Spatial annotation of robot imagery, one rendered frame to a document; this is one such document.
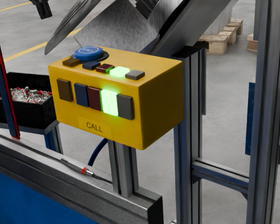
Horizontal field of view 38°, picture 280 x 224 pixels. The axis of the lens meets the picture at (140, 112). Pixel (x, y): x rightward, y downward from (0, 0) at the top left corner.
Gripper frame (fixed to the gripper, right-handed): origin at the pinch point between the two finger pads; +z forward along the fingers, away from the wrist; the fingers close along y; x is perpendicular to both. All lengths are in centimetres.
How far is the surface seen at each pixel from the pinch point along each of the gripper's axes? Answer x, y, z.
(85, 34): -19.1, -6.2, 8.2
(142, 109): -57, -35, 16
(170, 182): 40, 70, 96
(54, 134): -4.2, -13.4, 29.5
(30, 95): 1.2, -12.4, 19.0
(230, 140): 33, 123, 98
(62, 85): -45, -37, 12
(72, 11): -6.4, 3.7, 2.4
